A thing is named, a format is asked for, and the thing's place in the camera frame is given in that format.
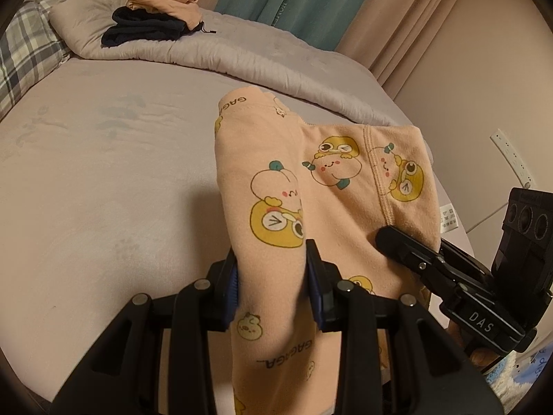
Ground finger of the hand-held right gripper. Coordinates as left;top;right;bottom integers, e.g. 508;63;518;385
374;225;459;295
438;239;493;284

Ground dark folded clothes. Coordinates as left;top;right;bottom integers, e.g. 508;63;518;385
101;6;217;49

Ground person's right hand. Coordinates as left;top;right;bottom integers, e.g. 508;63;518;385
447;317;504;373

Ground grey-pink quilt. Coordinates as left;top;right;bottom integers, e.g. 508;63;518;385
49;0;416;127

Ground plaid pillow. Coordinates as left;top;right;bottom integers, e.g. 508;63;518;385
0;0;114;118

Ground teal curtain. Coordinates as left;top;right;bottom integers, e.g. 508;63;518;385
214;0;388;53

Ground person's right forearm fluffy sleeve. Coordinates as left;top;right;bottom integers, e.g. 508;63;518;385
483;343;549;415

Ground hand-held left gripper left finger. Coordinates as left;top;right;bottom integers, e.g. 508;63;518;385
51;251;239;415

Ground orange cartoon print pants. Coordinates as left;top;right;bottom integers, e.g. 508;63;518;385
214;89;461;415

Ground pink bed sheet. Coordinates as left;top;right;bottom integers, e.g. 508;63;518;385
0;54;476;400

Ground white power strip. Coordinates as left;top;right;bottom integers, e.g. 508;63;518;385
489;128;537;190

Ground folded orange garment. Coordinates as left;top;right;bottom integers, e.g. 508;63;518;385
125;0;205;32

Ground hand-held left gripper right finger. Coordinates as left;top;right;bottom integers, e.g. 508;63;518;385
304;239;505;415

